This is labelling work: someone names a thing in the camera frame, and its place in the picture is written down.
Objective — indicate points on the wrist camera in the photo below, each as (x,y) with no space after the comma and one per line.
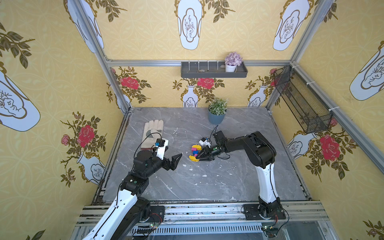
(162,146)
(205,142)

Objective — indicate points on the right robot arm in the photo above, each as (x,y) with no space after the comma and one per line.
(261,154)

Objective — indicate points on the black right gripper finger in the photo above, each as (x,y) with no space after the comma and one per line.
(205,151)
(204,157)

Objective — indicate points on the purple flower white pot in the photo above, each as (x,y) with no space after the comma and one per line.
(232,60)

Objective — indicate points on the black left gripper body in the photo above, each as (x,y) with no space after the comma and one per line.
(169,162)

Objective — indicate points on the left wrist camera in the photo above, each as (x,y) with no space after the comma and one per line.
(162,146)

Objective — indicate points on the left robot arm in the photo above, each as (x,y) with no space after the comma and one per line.
(129,208)

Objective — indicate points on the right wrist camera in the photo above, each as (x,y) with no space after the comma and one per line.
(205,142)

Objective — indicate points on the blue pot green plant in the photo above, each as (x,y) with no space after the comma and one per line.
(217,110)

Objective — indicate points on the yellow striped lego brick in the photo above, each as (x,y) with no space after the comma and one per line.
(194,159)

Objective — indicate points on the beige work glove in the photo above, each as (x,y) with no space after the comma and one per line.
(153,130)

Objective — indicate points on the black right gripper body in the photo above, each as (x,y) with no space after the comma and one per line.
(207,152)

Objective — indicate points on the grey wall shelf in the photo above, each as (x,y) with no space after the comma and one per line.
(211,69)

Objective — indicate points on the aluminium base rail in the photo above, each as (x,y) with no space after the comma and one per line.
(235,217)

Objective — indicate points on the black wire mesh basket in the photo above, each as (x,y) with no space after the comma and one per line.
(308,109)

